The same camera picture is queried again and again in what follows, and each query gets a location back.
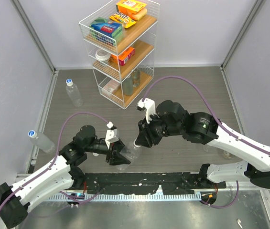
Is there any glass jar, bottom shelf front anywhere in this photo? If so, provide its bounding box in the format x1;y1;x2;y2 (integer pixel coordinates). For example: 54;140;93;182
122;75;133;96

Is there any white box, bottom shelf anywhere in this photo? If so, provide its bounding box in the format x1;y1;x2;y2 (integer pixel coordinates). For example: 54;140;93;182
101;79;120;96

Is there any white wire shelf rack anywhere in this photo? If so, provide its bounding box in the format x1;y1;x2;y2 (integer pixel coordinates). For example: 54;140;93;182
79;0;160;109

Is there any glass jar, bottom shelf back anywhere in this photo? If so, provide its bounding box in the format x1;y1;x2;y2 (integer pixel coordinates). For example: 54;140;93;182
131;68;140;87

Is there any orange snack box, top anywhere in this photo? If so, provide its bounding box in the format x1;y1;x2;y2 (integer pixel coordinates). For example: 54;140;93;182
116;0;147;14

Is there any white lidded paper cup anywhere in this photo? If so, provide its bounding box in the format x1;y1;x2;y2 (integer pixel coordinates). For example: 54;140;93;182
95;49;111;65

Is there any clear bottle with blue cap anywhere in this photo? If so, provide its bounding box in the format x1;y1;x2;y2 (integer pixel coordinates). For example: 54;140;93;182
28;130;56;154

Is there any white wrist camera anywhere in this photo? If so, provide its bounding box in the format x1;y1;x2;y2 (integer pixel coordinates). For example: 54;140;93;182
137;98;156;124
105;122;120;148

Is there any glass jar, shelf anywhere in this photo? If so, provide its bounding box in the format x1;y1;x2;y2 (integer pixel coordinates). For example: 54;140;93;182
131;68;140;87
122;75;133;96

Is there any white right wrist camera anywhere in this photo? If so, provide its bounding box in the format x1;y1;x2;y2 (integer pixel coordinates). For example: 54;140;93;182
137;98;156;124

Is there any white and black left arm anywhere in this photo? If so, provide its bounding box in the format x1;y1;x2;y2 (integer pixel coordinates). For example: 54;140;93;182
0;125;130;229

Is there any white slotted cable duct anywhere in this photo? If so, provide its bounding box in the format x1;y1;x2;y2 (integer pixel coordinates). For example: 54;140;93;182
46;192;202;202

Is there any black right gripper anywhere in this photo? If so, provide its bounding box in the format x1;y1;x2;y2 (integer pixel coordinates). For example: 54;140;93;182
135;113;180;149

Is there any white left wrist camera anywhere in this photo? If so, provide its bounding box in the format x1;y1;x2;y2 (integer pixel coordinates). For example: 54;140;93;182
105;122;120;148

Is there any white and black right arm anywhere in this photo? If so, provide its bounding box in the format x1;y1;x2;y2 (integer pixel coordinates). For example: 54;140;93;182
135;98;270;189

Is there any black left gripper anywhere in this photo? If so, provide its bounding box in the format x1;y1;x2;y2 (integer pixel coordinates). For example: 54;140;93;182
85;137;131;165

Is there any blue and white bottle cap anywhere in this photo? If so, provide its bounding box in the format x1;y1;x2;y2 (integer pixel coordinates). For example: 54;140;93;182
66;79;74;86

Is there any green and blue box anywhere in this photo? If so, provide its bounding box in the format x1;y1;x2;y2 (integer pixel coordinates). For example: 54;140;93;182
89;17;124;45

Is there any yellow candy bag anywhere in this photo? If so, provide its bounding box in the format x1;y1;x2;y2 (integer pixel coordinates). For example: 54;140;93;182
109;12;137;29

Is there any green glass bottle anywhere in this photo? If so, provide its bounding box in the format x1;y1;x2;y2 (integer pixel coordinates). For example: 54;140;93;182
223;150;234;159

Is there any clear plastic bottle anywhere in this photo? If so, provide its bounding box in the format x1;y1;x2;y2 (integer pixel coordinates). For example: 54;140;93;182
66;82;83;107
116;142;143;171
203;145;212;153

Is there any yellow sponge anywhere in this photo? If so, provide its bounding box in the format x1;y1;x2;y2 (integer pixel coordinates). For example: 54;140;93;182
130;8;148;21

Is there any orange box, middle shelf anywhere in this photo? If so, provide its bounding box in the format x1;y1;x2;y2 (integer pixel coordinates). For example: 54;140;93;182
110;46;135;66

